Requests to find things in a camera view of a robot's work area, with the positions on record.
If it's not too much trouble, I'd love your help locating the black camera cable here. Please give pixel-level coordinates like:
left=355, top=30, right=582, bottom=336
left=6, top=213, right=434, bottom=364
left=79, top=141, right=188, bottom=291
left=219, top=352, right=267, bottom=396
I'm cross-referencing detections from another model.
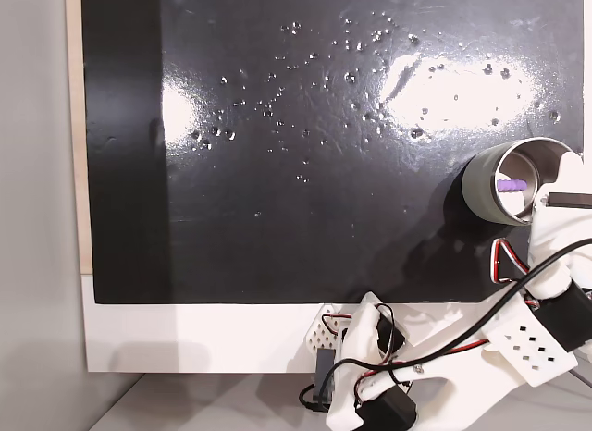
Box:
left=299, top=238, right=592, bottom=412

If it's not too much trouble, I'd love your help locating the black glossy table mat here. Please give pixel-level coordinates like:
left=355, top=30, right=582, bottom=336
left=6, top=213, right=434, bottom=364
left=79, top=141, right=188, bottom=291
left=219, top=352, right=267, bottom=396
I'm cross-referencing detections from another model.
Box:
left=80, top=0, right=585, bottom=305

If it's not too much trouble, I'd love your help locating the red white black servo wire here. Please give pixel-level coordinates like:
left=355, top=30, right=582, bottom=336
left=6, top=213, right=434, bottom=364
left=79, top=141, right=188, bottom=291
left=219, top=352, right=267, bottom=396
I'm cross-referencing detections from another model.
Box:
left=489, top=237, right=534, bottom=284

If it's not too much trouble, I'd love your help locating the pale green steel-rimmed mug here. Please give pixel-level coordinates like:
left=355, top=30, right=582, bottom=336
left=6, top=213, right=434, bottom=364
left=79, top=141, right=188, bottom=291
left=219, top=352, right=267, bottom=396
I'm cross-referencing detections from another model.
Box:
left=461, top=136, right=579, bottom=227

